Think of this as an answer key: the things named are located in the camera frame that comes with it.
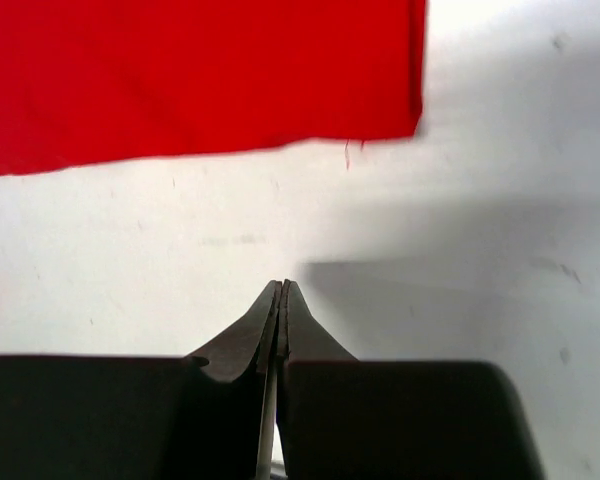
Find red t shirt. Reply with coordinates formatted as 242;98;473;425
0;1;426;176

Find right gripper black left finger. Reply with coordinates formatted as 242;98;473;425
0;281;282;479

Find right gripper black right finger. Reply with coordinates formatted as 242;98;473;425
278;280;544;479

